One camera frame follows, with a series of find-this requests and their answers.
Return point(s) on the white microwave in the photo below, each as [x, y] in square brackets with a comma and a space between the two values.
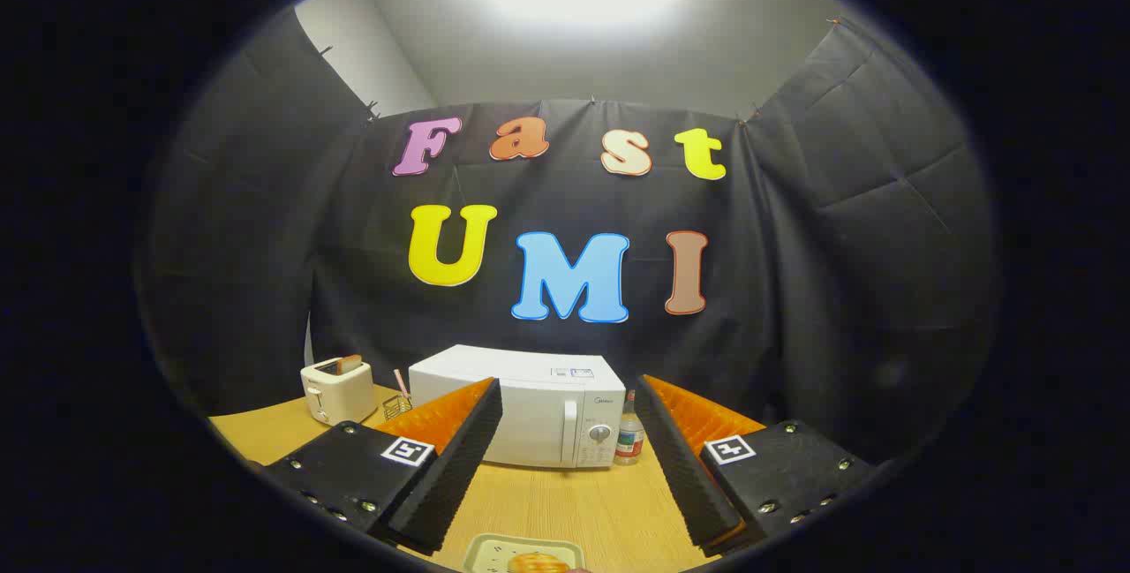
[538, 414]

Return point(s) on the toast slice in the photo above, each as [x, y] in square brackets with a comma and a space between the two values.
[350, 364]

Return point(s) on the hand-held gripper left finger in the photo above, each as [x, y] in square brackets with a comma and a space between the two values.
[459, 458]

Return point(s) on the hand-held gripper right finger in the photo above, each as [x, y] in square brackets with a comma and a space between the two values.
[680, 458]

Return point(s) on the pink stick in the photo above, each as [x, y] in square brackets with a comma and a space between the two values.
[401, 383]

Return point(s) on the golden bread bun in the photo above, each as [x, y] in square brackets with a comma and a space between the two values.
[537, 564]

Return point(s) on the cream rectangular tray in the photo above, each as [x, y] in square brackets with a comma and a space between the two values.
[485, 551]

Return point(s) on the clear plastic water bottle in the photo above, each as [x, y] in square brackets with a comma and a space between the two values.
[629, 436]

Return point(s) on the cream toaster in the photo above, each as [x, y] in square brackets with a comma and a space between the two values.
[340, 396]

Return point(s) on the black backdrop cloth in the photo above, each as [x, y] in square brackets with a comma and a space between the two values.
[794, 290]

